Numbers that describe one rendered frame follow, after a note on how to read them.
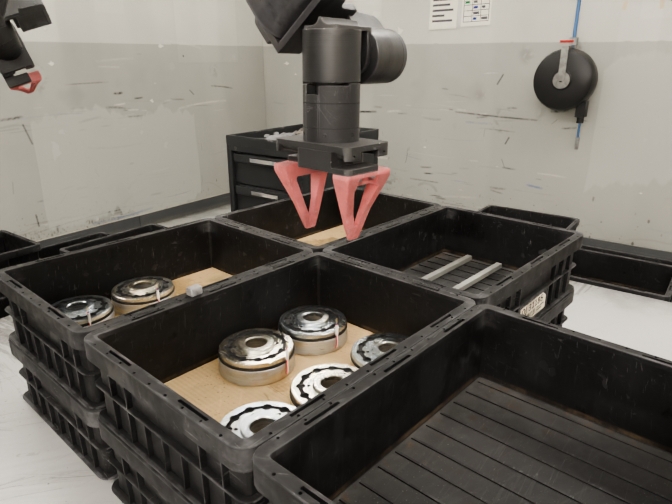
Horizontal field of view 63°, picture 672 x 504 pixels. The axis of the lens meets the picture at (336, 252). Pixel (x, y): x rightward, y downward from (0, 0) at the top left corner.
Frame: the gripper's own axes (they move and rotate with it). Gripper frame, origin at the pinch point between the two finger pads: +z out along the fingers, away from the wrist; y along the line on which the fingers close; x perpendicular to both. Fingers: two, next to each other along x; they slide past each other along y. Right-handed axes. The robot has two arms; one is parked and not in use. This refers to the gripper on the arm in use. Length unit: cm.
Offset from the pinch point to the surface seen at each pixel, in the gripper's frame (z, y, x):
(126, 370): 13.5, 10.4, 19.5
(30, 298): 13.6, 36.6, 19.5
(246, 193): 41, 158, -112
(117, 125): 27, 342, -143
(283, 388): 23.3, 7.5, 0.8
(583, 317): 35, -6, -74
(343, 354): 23.2, 7.5, -10.8
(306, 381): 20.1, 2.9, 1.1
